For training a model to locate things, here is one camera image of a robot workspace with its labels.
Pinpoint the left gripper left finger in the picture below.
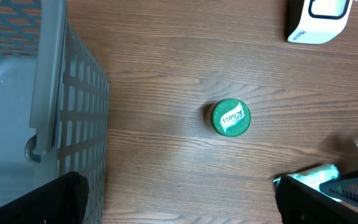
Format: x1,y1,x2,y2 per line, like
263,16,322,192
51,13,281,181
0,171,90,224

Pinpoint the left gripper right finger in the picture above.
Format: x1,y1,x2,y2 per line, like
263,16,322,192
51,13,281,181
275,175,358,224

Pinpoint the green capped plastic bottle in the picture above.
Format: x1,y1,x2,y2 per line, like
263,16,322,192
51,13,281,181
204,98,251,138

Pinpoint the long teal wipes pack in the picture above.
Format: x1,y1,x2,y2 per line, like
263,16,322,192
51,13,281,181
273,164,342,205

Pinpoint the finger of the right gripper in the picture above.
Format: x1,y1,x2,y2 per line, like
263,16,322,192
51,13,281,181
319,170,358,208

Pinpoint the grey plastic mesh basket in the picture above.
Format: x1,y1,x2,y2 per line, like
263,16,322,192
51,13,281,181
0,0,109,223

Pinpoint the white barcode scanner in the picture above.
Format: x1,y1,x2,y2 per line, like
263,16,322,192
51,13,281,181
286,0,352,45

